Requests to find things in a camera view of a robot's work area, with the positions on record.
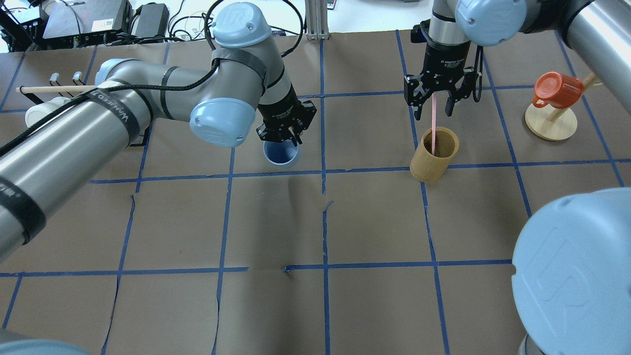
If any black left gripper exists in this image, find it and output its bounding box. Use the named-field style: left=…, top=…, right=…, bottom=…
left=256, top=97, right=317, bottom=146

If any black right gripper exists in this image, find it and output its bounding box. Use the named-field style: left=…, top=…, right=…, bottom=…
left=404, top=42, right=482, bottom=121

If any pink chopstick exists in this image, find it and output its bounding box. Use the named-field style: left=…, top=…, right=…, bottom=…
left=430, top=93, right=437, bottom=156

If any light blue plastic cup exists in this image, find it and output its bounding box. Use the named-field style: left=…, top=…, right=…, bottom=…
left=262, top=140, right=301, bottom=169

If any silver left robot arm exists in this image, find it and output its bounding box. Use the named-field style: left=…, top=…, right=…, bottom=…
left=0, top=2, right=317, bottom=260

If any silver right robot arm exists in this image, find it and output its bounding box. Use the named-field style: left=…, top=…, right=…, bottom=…
left=421, top=31, right=630, bottom=355

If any bamboo cylinder holder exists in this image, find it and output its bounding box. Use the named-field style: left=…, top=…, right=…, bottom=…
left=410, top=127, right=459, bottom=183

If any wooden mug tree stand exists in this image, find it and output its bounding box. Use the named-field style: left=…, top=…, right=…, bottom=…
left=524, top=72, right=602, bottom=142

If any orange mug on stand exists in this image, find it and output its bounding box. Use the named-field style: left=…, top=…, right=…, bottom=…
left=532, top=71, right=584, bottom=109

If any wooden dowel on rack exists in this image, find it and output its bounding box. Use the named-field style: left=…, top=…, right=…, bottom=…
left=15, top=85, right=96, bottom=94

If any aluminium frame post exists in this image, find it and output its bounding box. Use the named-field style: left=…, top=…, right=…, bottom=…
left=304, top=0, right=330, bottom=40

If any black wire cup rack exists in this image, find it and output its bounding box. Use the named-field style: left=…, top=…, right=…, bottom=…
left=20, top=72, right=151, bottom=147

